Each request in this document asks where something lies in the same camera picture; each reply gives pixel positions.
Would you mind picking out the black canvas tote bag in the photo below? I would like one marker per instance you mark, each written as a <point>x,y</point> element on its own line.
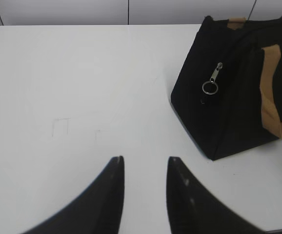
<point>246,112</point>

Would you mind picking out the silver zipper pull with ring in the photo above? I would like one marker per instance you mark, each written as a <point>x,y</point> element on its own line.
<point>210,87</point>

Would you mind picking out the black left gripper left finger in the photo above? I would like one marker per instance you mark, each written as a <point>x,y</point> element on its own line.
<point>97,210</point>

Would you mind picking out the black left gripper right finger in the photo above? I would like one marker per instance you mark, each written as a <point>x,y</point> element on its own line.
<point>192,209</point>

